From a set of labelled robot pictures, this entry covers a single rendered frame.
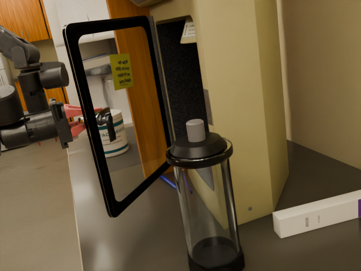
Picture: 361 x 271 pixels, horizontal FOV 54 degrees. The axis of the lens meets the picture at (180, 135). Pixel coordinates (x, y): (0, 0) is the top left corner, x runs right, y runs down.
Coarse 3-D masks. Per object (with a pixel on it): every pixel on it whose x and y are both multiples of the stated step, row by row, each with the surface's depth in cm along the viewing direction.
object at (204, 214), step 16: (176, 160) 53; (192, 160) 52; (224, 160) 53; (176, 176) 56; (192, 176) 54; (208, 176) 54; (224, 176) 55; (192, 192) 55; (208, 192) 54; (224, 192) 56; (192, 208) 56; (208, 208) 55; (224, 208) 56; (192, 224) 57; (208, 224) 56; (224, 224) 57; (192, 240) 59; (208, 240) 57; (224, 240) 57; (192, 256) 60; (208, 256) 58; (224, 256) 58
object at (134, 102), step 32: (64, 32) 63; (128, 32) 80; (96, 64) 70; (128, 64) 80; (96, 96) 70; (128, 96) 80; (128, 128) 80; (160, 128) 93; (96, 160) 70; (128, 160) 80; (160, 160) 93; (128, 192) 80
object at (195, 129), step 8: (192, 120) 56; (200, 120) 55; (192, 128) 55; (200, 128) 55; (184, 136) 59; (192, 136) 55; (200, 136) 55; (208, 136) 57; (216, 136) 56; (176, 144) 56; (184, 144) 55; (192, 144) 55; (200, 144) 54; (208, 144) 53; (216, 144) 54; (224, 144) 55; (176, 152) 55; (184, 152) 54; (192, 152) 53; (200, 152) 53; (208, 152) 53; (216, 152) 53
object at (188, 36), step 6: (186, 18) 76; (186, 24) 75; (192, 24) 73; (186, 30) 74; (192, 30) 72; (186, 36) 74; (192, 36) 72; (180, 42) 77; (186, 42) 74; (192, 42) 72
